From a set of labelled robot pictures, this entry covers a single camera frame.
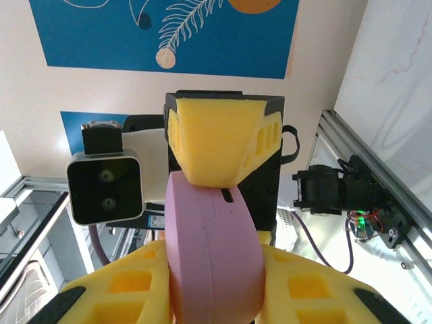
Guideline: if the blue panel large orange circle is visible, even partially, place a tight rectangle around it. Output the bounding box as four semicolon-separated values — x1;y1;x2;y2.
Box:
28;0;300;80

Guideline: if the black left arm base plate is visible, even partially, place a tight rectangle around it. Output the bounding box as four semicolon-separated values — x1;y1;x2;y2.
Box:
347;155;418;251

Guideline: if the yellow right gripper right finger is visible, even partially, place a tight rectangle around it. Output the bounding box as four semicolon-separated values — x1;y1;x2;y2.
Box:
256;243;406;324

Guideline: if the thin black gripper wire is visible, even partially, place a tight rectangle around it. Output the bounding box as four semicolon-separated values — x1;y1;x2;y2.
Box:
281;124;302;165

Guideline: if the small blue wall panel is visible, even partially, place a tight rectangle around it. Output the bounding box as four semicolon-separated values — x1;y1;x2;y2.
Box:
59;111;131;155

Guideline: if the purple earbud charging case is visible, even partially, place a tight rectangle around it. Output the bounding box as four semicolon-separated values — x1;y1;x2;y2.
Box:
164;171;266;324

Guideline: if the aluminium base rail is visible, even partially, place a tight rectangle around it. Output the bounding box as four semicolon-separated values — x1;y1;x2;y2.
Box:
315;109;432;257

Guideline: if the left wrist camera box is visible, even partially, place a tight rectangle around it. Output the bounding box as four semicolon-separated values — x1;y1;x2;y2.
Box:
65;130;169;226

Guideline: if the grey slotted cable duct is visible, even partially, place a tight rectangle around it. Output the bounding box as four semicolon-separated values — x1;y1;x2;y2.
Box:
276;206;304;252

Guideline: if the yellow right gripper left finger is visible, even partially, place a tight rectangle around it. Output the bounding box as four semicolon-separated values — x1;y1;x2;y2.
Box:
32;238;176;324

